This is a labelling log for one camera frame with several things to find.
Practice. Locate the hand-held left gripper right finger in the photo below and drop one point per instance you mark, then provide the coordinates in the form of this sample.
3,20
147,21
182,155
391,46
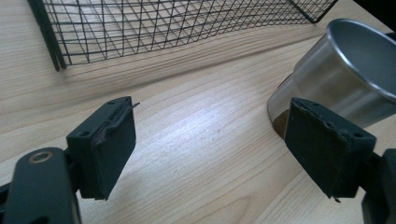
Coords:
323,149

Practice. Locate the stainless steel cup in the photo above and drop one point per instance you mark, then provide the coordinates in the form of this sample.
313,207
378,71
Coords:
339,74

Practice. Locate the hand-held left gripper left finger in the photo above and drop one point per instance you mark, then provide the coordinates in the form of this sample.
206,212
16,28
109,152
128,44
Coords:
106,149

